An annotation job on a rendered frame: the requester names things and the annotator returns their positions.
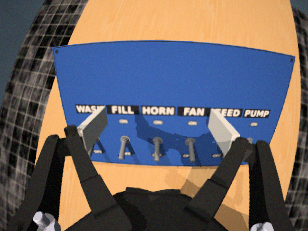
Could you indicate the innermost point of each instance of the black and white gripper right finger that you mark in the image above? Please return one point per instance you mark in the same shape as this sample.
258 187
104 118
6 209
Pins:
267 211

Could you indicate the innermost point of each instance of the blue switch panel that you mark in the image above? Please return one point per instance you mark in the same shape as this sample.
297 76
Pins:
162 92

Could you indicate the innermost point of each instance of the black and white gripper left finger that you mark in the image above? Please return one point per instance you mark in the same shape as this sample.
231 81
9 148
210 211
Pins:
39 210

